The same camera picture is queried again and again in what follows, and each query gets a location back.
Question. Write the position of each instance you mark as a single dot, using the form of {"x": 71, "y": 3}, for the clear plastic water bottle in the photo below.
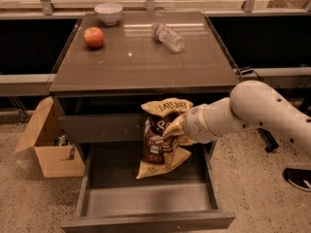
{"x": 173, "y": 40}

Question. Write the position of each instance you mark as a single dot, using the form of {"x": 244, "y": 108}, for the black wheeled stand leg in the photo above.
{"x": 271, "y": 143}

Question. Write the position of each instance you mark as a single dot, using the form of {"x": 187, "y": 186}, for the open grey middle drawer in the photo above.
{"x": 113, "y": 200}

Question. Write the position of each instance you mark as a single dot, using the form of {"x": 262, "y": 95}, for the white ceramic bowl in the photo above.
{"x": 109, "y": 13}

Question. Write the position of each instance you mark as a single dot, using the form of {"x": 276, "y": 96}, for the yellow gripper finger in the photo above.
{"x": 175, "y": 128}
{"x": 184, "y": 140}

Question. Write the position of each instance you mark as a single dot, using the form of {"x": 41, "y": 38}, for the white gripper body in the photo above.
{"x": 193, "y": 121}

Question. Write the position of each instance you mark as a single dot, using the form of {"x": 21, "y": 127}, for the black sneaker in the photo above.
{"x": 299, "y": 178}

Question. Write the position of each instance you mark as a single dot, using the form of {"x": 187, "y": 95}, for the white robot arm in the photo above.
{"x": 250, "y": 105}

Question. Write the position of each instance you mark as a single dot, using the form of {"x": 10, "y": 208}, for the red apple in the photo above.
{"x": 94, "y": 37}

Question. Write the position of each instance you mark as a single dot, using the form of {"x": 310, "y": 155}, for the closed grey top drawer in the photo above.
{"x": 104, "y": 128}

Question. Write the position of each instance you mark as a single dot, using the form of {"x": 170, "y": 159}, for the brown sea salt chip bag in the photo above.
{"x": 160, "y": 156}

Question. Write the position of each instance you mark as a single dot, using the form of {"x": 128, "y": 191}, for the grey drawer cabinet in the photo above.
{"x": 133, "y": 67}

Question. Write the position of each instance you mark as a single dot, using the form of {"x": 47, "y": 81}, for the open cardboard box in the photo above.
{"x": 44, "y": 135}

